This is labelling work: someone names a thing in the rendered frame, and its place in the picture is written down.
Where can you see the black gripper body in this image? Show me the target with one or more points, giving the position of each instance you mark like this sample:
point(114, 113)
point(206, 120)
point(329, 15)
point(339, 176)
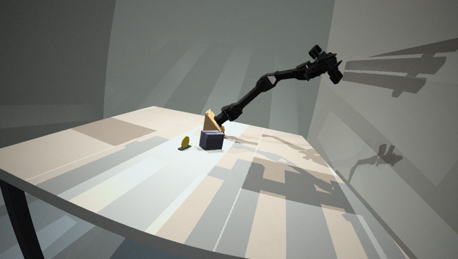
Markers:
point(321, 68)

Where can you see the gold coin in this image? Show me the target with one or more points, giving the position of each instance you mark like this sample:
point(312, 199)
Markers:
point(185, 141)

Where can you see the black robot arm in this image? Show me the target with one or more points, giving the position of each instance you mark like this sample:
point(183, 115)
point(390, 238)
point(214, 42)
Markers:
point(233, 111)

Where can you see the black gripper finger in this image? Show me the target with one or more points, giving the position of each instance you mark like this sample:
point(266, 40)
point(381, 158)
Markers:
point(334, 68)
point(324, 56)

